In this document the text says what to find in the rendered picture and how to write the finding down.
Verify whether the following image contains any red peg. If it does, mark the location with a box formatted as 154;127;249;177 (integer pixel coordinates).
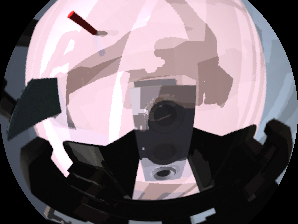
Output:
67;11;97;35

